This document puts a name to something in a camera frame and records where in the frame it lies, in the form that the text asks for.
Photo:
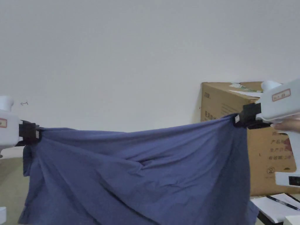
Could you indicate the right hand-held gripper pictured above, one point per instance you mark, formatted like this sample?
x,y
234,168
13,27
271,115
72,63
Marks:
x,y
279,105

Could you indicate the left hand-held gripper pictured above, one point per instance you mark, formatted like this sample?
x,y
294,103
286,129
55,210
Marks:
x,y
9,131

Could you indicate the dark blue shirt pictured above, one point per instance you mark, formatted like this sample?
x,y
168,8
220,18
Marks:
x,y
140,175

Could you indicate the person's right hand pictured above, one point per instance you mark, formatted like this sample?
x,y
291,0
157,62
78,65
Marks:
x,y
289,125

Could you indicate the brown cardboard carton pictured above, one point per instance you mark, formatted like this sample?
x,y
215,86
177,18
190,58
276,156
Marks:
x,y
225,103

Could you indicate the bed with beige sheet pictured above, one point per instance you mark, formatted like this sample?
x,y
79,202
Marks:
x,y
11,182

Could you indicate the white paper sheets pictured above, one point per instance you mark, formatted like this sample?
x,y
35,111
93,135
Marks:
x,y
269,207

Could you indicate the black pen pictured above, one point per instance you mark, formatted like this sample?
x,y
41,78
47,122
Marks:
x,y
281,202

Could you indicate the small white box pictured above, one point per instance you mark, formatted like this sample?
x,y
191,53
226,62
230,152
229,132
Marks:
x,y
293,220

